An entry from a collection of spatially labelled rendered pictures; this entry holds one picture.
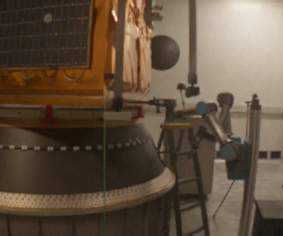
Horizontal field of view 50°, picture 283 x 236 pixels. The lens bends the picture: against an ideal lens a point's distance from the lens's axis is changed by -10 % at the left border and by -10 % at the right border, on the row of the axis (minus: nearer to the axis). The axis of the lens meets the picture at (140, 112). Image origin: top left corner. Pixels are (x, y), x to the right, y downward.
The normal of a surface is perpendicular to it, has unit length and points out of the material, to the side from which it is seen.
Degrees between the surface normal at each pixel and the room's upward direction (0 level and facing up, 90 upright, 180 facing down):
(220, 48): 90
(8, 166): 62
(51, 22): 90
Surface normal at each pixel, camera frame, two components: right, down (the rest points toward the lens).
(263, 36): -0.11, 0.04
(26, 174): 0.17, -0.43
